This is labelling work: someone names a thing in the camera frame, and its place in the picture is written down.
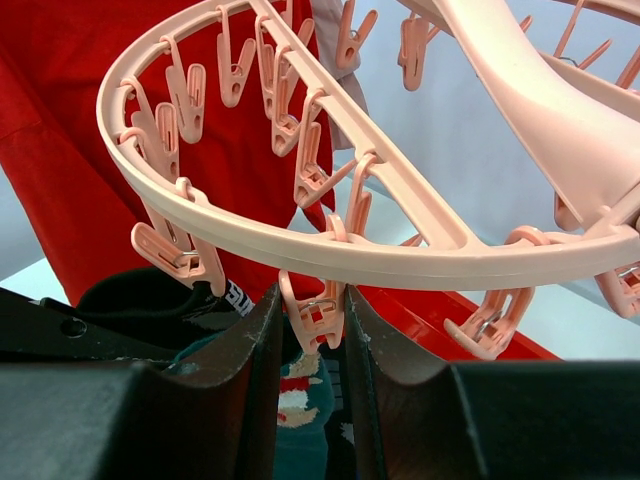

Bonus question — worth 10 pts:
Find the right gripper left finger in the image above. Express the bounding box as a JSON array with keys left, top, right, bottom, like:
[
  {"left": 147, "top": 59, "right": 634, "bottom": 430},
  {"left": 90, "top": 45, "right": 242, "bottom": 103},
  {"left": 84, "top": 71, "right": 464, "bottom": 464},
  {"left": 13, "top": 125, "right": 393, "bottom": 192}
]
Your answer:
[{"left": 1, "top": 288, "right": 283, "bottom": 479}]

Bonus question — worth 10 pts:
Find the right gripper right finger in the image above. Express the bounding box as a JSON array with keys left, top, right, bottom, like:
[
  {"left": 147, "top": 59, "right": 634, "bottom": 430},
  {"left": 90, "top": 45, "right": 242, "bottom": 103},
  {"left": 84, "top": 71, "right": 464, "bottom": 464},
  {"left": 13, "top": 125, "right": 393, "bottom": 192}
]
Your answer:
[{"left": 345, "top": 288, "right": 639, "bottom": 479}]

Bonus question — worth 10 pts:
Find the teal christmas sock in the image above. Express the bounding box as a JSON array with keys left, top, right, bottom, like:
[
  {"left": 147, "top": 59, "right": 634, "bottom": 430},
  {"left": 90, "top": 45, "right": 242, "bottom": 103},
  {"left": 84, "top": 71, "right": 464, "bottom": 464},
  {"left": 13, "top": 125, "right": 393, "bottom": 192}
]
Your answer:
[{"left": 164, "top": 329, "right": 356, "bottom": 480}]

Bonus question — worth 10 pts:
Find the black sports sock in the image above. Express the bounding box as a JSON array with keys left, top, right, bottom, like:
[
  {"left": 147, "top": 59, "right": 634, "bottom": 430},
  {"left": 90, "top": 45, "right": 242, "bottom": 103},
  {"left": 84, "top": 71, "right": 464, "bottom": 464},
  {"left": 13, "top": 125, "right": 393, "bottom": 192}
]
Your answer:
[{"left": 74, "top": 267, "right": 254, "bottom": 350}]

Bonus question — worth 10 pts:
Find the pink round clip hanger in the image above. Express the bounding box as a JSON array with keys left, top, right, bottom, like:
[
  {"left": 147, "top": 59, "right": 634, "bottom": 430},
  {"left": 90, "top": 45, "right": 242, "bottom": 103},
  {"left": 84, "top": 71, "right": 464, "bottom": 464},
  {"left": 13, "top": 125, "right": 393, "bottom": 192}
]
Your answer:
[{"left": 96, "top": 1, "right": 639, "bottom": 359}]

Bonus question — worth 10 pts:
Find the red hanging cloth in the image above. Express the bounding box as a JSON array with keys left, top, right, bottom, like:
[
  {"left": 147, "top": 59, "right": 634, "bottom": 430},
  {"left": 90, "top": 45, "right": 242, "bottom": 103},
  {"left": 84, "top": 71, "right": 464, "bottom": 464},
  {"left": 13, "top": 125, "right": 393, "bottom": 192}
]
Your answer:
[{"left": 0, "top": 0, "right": 336, "bottom": 306}]

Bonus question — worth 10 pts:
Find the pink hanging garment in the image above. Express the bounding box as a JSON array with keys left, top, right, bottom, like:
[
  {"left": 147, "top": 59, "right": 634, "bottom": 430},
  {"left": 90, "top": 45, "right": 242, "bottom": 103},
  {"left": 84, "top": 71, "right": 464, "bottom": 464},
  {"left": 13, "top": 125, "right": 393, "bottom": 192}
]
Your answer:
[{"left": 309, "top": 0, "right": 371, "bottom": 151}]

